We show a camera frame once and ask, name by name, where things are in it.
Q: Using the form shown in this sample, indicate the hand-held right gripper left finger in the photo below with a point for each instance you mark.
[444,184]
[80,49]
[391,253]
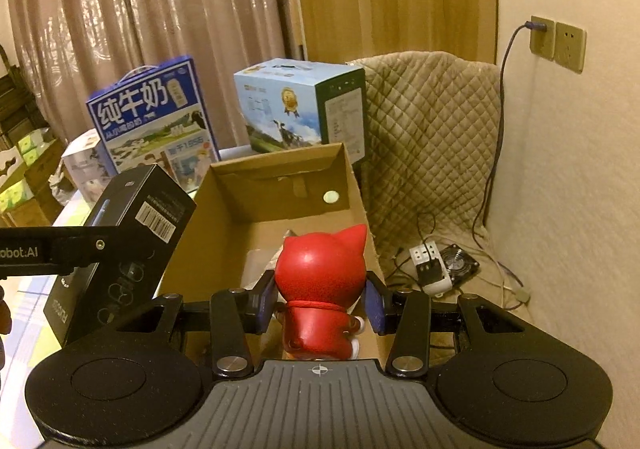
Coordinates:
[267,304]

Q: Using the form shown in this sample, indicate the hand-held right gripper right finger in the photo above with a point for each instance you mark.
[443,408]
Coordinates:
[375,304]

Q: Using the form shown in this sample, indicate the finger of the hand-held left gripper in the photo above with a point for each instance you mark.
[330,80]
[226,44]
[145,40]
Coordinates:
[85,249]

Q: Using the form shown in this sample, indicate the clear cotton swab bag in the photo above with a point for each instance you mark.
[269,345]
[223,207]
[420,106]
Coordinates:
[260,269]

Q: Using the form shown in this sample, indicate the red cat figurine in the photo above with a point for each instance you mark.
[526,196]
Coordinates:
[315,274]

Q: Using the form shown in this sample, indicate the black shaver box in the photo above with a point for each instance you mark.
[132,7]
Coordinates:
[145,199]

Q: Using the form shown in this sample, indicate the brown cardboard box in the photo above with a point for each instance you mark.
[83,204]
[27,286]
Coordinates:
[270,189]

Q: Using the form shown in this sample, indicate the person's left hand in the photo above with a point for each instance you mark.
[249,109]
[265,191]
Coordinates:
[4,314]

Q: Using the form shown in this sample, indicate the white power strip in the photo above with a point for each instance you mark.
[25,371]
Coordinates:
[430,266]

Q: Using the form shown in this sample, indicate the wooden shelf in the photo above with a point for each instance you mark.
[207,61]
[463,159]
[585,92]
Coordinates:
[40,189]

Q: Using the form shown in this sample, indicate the white humidifier box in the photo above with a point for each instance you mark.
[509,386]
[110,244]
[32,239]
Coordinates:
[80,164]

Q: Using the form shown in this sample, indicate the small black fan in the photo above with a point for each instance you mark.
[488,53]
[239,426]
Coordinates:
[460,261]

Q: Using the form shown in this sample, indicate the stack of green boxes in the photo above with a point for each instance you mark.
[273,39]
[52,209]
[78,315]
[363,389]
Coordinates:
[30,149]

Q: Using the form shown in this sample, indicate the dark blue illustrated milk carton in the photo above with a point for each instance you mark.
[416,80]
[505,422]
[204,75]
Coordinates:
[140,119]

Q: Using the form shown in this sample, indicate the beige quilted chair cover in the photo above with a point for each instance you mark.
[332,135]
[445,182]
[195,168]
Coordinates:
[425,129]

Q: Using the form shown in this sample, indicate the light blue milk carton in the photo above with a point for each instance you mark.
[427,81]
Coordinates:
[280,104]

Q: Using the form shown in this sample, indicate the beige patterned curtain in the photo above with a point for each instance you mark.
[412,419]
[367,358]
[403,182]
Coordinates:
[150,4]

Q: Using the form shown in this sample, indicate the beige wall socket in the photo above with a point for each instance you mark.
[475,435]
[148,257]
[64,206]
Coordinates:
[570,48]
[542,36]

